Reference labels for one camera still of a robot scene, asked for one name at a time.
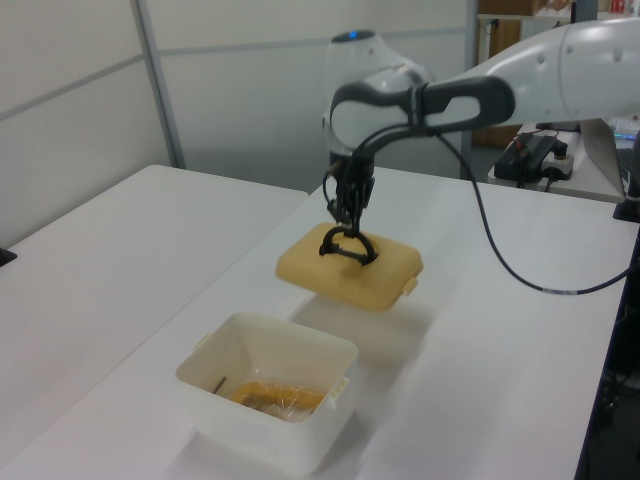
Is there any brown cardboard box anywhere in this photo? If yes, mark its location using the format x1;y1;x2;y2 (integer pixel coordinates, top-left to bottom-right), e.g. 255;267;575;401
472;122;524;148

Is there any white plastic tool case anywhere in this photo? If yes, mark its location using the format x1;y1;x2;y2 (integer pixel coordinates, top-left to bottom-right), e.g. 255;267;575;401
174;312;360;477

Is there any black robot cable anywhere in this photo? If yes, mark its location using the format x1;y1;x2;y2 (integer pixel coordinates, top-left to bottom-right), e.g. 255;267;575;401
322;82;640;298

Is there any wooden shelf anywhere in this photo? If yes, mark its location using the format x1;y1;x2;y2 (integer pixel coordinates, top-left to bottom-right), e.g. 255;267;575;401
477;0;576;62

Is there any tan lid with black handle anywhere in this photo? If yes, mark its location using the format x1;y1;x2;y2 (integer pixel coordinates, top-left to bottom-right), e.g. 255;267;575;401
274;222;424;315

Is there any grey emergency stop button box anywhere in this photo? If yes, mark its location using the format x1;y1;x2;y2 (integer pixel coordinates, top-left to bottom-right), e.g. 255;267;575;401
541;141;574;182

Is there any bag of yellow tools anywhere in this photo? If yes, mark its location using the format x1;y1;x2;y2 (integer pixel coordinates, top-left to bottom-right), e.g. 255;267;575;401
229;377;329;427

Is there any black power supply box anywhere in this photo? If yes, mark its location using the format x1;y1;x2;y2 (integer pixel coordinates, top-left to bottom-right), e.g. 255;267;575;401
494;133;547;185

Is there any white side desk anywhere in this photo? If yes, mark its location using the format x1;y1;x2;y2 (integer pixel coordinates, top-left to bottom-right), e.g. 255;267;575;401
487;124;629;206

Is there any grey partition post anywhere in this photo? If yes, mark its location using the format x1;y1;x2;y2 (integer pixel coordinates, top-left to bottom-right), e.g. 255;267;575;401
464;0;483;72
131;0;188;171

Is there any grey laptop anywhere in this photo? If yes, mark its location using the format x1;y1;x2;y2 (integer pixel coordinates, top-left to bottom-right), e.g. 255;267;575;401
579;116;640;204

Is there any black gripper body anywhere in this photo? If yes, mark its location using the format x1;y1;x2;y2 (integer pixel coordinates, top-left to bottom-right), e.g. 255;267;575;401
336;147;377;197

